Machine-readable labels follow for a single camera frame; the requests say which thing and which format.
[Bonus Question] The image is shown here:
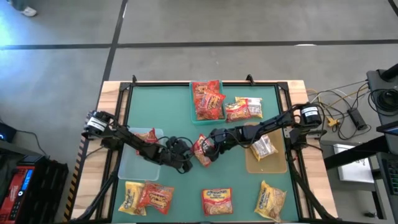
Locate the black diagonal bar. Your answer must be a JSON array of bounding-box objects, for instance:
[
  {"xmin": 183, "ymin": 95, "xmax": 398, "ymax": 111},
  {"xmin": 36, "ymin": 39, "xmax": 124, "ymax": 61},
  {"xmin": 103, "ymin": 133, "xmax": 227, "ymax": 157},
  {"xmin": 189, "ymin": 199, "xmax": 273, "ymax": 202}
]
[{"xmin": 323, "ymin": 134, "xmax": 398, "ymax": 170}]

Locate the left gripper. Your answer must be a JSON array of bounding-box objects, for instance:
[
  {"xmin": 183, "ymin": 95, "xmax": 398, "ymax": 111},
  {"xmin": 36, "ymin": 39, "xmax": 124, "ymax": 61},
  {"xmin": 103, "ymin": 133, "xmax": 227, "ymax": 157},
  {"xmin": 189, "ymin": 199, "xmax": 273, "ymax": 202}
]
[{"xmin": 161, "ymin": 137, "xmax": 197, "ymax": 174}]

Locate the teal plastic bin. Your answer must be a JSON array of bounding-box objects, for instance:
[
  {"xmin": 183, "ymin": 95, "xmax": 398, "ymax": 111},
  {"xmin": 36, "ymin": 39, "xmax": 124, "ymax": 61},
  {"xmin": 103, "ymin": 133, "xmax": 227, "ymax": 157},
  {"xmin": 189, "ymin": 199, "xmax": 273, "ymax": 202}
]
[{"xmin": 188, "ymin": 80, "xmax": 228, "ymax": 126}]

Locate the red spicy chicken noodle pack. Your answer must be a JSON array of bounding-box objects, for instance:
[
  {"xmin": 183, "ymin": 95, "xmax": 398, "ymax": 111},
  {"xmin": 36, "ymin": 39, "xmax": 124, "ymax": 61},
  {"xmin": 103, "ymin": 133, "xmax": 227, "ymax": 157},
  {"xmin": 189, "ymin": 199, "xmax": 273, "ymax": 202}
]
[
  {"xmin": 192, "ymin": 80, "xmax": 221, "ymax": 102},
  {"xmin": 137, "ymin": 180, "xmax": 175, "ymax": 215},
  {"xmin": 198, "ymin": 90, "xmax": 227, "ymax": 121},
  {"xmin": 193, "ymin": 98, "xmax": 225, "ymax": 122}
]

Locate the black plastic crate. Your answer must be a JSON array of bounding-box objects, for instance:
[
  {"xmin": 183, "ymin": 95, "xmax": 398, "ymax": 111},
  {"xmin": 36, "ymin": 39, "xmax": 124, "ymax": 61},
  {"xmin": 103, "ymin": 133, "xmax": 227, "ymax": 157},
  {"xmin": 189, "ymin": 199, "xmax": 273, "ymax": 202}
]
[{"xmin": 23, "ymin": 156, "xmax": 70, "ymax": 224}]

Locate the tan orange plastic bin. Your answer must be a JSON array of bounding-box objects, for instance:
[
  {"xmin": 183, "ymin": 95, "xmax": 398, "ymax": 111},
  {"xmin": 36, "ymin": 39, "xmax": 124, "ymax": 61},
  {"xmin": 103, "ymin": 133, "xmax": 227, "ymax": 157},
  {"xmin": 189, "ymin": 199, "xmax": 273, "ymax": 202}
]
[{"xmin": 244, "ymin": 122, "xmax": 289, "ymax": 174}]

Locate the black keyboard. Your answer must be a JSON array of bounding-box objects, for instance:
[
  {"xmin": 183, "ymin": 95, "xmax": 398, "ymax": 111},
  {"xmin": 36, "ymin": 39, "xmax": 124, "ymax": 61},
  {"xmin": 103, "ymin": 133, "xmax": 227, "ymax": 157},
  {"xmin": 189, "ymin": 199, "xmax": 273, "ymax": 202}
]
[{"xmin": 381, "ymin": 155, "xmax": 398, "ymax": 187}]

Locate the red electronic instrument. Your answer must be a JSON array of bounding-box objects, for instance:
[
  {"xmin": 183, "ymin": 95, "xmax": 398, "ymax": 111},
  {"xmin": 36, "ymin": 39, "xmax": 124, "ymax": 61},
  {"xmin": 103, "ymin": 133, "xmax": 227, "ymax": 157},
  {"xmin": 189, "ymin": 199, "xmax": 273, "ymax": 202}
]
[{"xmin": 0, "ymin": 164, "xmax": 35, "ymax": 224}]

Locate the black table frame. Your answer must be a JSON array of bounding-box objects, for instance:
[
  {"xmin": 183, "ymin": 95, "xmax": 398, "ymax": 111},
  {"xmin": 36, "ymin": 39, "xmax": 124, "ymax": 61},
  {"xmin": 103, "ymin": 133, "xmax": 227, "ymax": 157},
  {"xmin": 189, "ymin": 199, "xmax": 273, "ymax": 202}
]
[{"xmin": 68, "ymin": 73, "xmax": 341, "ymax": 224}]

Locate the yellow and white ramen pack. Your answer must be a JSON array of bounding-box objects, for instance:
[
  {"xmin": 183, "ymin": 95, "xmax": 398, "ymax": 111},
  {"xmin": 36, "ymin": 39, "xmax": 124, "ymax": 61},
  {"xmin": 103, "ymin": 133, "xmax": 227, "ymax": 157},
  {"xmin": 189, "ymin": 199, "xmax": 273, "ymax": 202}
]
[{"xmin": 234, "ymin": 96, "xmax": 264, "ymax": 119}]

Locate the person's shoe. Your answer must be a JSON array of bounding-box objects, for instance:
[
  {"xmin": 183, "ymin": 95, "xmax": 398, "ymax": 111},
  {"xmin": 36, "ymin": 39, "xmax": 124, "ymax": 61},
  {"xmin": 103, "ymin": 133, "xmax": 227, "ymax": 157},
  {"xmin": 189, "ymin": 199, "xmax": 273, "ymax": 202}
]
[{"xmin": 21, "ymin": 6, "xmax": 38, "ymax": 17}]

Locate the black power adapter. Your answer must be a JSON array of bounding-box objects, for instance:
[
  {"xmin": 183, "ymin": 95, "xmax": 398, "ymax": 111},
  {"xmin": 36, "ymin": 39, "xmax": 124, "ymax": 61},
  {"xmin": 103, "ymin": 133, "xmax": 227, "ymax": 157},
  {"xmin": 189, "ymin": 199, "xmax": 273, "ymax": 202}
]
[{"xmin": 346, "ymin": 107, "xmax": 368, "ymax": 131}]

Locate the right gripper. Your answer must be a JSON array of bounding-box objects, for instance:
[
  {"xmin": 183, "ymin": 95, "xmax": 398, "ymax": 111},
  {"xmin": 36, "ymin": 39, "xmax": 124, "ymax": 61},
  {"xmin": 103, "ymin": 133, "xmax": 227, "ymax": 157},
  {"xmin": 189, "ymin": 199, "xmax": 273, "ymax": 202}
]
[{"xmin": 202, "ymin": 127, "xmax": 248, "ymax": 162}]

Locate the coiled black cable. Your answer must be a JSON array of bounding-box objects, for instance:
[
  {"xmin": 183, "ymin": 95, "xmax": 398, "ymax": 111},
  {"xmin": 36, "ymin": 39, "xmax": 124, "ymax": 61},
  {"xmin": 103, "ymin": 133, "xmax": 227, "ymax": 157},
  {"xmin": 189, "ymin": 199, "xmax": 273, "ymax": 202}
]
[{"xmin": 368, "ymin": 88, "xmax": 398, "ymax": 118}]

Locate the red and yellow ramen pack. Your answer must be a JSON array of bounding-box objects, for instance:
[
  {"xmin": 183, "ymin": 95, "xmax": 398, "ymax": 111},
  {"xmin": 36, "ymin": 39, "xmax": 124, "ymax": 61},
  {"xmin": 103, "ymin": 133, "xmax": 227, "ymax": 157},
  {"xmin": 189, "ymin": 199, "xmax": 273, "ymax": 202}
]
[{"xmin": 224, "ymin": 99, "xmax": 252, "ymax": 123}]

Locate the blue screen laptop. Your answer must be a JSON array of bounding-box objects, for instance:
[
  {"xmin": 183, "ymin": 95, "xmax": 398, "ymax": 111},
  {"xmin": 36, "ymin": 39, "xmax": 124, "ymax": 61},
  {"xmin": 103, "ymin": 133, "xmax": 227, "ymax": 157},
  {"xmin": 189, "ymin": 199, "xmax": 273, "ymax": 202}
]
[{"xmin": 375, "ymin": 121, "xmax": 398, "ymax": 137}]

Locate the yellow floor cable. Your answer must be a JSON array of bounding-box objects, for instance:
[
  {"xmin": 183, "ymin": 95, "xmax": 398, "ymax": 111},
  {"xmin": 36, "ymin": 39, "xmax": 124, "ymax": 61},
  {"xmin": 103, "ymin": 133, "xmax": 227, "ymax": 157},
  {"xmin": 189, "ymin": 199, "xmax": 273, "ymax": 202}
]
[{"xmin": 326, "ymin": 85, "xmax": 370, "ymax": 128}]

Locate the black device with blue light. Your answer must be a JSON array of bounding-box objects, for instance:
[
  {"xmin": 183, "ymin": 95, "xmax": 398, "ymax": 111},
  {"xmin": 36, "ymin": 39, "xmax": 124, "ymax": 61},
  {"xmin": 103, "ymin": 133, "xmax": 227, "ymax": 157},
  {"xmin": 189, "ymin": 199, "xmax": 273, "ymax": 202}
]
[{"xmin": 0, "ymin": 122, "xmax": 17, "ymax": 143}]

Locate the yellow black hazard tape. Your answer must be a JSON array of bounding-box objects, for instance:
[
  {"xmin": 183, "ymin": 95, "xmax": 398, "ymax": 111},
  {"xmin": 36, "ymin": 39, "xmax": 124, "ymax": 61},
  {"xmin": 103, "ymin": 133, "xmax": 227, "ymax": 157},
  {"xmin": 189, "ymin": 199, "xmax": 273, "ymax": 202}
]
[{"xmin": 63, "ymin": 136, "xmax": 87, "ymax": 222}]

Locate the red beef flavor ramen pack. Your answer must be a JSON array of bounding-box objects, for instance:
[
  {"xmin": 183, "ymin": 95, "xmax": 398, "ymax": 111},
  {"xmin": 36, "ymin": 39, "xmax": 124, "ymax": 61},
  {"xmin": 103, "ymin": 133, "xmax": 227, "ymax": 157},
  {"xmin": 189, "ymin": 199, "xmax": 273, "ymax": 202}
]
[{"xmin": 201, "ymin": 187, "xmax": 234, "ymax": 217}]

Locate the person's leg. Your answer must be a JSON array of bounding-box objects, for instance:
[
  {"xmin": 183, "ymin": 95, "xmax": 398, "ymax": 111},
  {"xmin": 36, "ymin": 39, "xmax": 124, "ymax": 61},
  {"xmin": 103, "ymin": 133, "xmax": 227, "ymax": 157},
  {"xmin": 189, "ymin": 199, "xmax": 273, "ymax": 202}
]
[{"xmin": 9, "ymin": 0, "xmax": 32, "ymax": 12}]

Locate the black equipment stand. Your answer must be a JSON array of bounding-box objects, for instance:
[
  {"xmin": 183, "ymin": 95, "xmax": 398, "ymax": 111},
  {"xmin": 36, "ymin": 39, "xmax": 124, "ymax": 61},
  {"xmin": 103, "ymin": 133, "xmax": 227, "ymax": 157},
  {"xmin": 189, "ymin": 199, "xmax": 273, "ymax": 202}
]
[{"xmin": 366, "ymin": 63, "xmax": 398, "ymax": 125}]

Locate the green table mat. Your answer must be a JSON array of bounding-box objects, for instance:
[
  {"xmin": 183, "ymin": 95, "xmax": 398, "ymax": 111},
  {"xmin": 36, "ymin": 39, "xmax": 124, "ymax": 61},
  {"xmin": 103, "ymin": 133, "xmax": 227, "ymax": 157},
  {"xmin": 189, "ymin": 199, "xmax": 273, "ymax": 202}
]
[{"xmin": 111, "ymin": 84, "xmax": 300, "ymax": 223}]

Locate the white paper box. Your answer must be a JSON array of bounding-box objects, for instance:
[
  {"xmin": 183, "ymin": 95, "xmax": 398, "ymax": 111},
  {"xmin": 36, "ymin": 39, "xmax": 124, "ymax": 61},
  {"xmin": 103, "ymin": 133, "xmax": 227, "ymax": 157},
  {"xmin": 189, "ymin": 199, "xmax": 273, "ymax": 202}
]
[{"xmin": 333, "ymin": 142, "xmax": 376, "ymax": 184}]

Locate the clear plastic bin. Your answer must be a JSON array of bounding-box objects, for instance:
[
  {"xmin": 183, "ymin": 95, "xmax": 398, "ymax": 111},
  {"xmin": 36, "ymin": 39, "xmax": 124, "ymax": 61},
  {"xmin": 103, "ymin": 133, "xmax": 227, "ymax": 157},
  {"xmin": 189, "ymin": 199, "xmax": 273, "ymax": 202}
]
[{"xmin": 117, "ymin": 126, "xmax": 165, "ymax": 182}]

